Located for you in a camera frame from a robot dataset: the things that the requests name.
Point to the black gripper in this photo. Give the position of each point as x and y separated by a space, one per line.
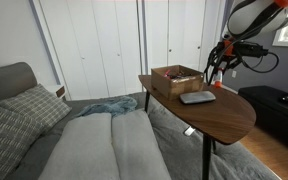
234 52

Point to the white orange glue stick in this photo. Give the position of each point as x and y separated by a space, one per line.
218 78

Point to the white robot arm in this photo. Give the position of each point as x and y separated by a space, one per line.
247 19

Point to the pens inside box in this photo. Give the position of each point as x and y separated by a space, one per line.
172 74

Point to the brown cardboard box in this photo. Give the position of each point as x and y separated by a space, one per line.
173 88

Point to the grey flat case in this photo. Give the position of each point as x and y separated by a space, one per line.
197 97

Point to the wooden side table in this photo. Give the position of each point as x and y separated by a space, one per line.
226 120

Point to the black bench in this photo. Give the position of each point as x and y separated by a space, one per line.
271 106

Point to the white remote on bed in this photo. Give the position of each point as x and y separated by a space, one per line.
189 131

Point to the grey bed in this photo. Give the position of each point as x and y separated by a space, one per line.
182 155

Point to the crumpled blue-grey cloth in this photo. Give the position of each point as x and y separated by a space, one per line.
115 107

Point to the white closet doors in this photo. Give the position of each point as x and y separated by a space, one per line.
100 47

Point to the light grey pillow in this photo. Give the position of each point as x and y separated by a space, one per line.
136 148
84 151

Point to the small white nightstand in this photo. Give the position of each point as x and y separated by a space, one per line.
57 90

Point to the grey plaid pillow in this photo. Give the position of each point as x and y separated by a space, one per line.
39 104

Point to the dark striped pillow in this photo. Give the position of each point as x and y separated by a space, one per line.
17 133

